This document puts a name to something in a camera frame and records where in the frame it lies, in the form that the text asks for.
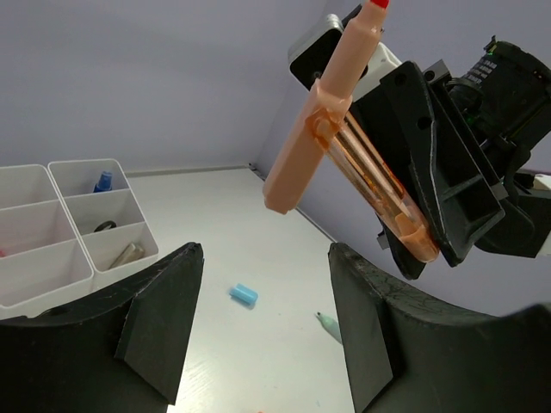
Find blue highlighter cap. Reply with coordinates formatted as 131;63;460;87
229;283;258;308

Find orange highlighter pen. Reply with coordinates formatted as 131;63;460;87
263;1;439;262

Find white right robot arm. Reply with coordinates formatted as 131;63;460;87
351;40;550;267

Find grey eraser block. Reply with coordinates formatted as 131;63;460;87
109;243;145;269

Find white right organizer box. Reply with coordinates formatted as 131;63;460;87
47;158;158;291

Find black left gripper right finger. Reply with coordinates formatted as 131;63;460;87
328;243;550;412

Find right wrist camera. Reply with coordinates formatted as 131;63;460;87
288;6;401;102

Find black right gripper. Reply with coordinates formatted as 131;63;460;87
381;40;550;267

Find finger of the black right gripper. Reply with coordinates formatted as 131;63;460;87
348;114;430;280

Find black handled scissors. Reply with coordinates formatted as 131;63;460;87
94;220;117;232

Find blue capped glue bottle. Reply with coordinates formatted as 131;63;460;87
93;171;113;193

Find white left organizer box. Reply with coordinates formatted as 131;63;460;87
1;164;94;320

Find green highlighter pen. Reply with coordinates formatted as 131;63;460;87
316;312;343;344

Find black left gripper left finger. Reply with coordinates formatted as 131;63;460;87
1;243;204;412

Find white organizer box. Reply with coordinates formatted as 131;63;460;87
1;164;94;320
47;158;158;291

